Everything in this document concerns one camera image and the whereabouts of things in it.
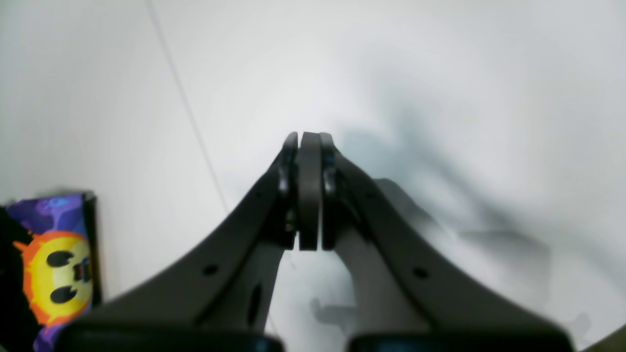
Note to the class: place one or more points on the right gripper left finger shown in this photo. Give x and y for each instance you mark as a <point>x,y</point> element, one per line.
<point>226,282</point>

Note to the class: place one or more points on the black T-shirt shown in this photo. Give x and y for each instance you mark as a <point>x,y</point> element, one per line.
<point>49,269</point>

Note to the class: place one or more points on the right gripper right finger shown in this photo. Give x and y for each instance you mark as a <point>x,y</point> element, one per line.
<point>405,288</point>

